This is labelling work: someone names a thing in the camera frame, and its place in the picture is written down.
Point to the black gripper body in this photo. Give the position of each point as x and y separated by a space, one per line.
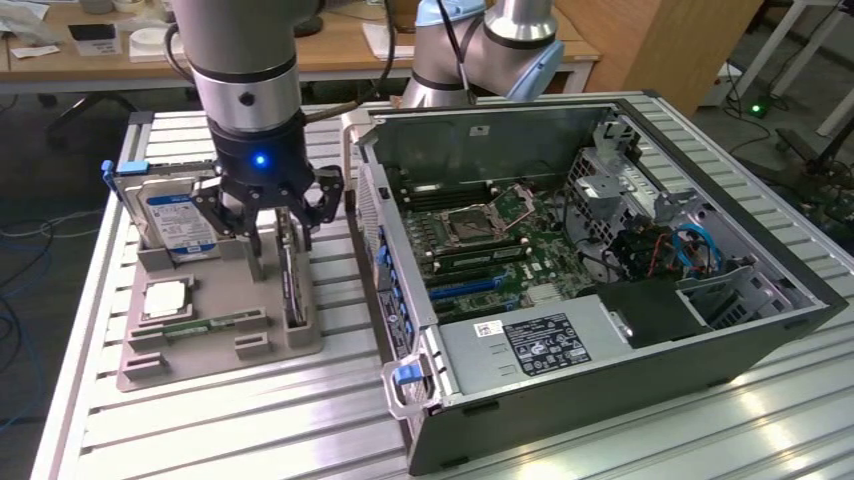
260 165

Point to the graphics card with black fan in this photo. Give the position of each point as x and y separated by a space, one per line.
294 295

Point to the hard disk in blue caddy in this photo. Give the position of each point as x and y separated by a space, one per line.
167 225

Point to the silver CPU chip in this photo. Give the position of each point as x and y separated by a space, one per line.
165 299

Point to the CPU socket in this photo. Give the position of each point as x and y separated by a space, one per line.
470 225

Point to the wooden desk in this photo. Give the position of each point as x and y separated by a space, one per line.
334 57

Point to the green RAM stick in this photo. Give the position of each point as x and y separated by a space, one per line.
193 327

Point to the dark RAM stick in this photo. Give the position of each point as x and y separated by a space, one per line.
480 255

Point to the blue expansion slot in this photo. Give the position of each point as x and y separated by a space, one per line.
467 289

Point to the white box with white bowl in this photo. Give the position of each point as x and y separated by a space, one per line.
149 50

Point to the open metal socket cover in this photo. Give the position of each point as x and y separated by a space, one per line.
524 189

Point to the stack of white papers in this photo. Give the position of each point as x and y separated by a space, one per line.
383 42

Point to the grey parts rack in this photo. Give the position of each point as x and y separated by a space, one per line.
200 360

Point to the green motherboard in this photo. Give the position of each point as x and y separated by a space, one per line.
534 250

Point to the white box with black lid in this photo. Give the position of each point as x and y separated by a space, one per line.
96 45

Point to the brown cardboard box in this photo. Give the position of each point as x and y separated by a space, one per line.
400 15

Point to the blue case latch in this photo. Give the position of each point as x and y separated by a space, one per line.
407 375

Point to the grey cup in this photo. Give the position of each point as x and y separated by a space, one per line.
97 6

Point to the grey power supply unit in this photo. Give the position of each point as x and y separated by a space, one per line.
480 360

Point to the white paper card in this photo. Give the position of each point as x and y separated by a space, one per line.
33 51

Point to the metal disk bay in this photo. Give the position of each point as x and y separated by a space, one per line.
600 195

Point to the clear plastic bag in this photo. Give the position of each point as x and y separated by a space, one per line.
27 22

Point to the black plastic shroud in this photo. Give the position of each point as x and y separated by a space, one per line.
654 310

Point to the open black PC case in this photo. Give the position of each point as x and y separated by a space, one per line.
600 400

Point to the wooden cabinet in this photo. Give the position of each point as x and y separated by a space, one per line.
667 50

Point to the device with green light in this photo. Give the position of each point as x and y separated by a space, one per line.
755 107

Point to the white table frame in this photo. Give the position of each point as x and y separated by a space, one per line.
762 52

